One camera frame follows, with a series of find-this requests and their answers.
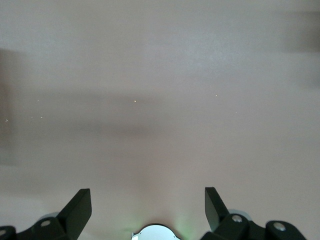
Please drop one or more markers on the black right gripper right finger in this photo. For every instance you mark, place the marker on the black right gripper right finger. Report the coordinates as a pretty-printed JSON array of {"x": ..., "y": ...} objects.
[{"x": 217, "y": 215}]

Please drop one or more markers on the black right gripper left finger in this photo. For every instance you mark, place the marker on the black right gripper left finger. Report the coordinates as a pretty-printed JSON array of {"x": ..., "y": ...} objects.
[{"x": 75, "y": 215}]

